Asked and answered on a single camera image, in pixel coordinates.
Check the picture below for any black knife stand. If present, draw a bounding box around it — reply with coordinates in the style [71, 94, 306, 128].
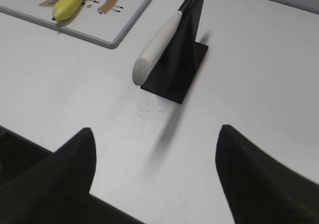
[140, 0, 208, 104]

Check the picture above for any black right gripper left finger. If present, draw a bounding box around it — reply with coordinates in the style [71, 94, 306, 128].
[0, 127, 138, 224]

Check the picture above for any grey-rimmed white cutting board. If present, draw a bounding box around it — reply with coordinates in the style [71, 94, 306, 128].
[0, 0, 152, 49]

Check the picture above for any yellow plastic banana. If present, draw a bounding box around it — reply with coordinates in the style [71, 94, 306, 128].
[52, 0, 83, 21]

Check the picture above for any white-handled kitchen knife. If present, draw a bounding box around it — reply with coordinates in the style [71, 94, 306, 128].
[132, 0, 196, 86]

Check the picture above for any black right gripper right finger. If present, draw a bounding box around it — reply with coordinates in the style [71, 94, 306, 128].
[215, 124, 319, 224]

